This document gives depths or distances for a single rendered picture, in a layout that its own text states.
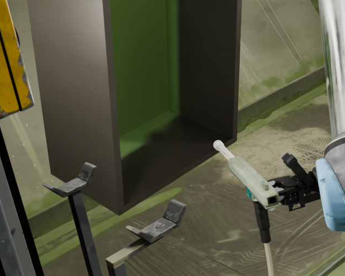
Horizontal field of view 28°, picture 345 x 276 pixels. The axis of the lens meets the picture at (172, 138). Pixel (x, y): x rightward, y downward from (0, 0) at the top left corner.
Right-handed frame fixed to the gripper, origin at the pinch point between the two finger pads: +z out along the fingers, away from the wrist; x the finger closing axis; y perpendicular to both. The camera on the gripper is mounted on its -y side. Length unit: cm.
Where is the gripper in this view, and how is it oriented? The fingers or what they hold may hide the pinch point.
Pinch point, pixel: (254, 193)
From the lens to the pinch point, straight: 202.7
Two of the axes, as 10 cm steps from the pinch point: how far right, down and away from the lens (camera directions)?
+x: -2.8, -3.2, 9.1
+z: -9.4, 2.6, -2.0
